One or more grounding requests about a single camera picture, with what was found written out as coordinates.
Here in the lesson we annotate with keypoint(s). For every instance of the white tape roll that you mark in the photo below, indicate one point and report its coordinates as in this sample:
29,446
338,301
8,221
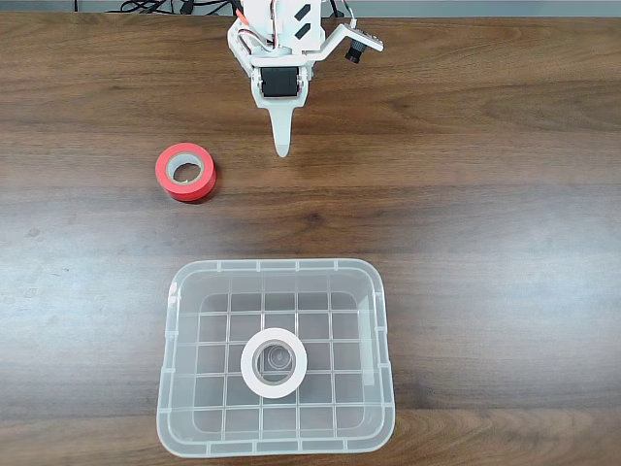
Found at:
250,369

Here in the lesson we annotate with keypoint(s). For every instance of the clear plastic storage box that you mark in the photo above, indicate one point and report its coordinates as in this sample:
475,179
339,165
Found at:
218,272

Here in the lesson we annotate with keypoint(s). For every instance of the red tape roll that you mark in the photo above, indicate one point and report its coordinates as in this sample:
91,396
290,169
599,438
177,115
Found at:
191,193

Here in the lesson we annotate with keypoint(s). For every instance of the camera module with white bracket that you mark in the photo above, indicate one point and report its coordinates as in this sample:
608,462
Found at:
365,39

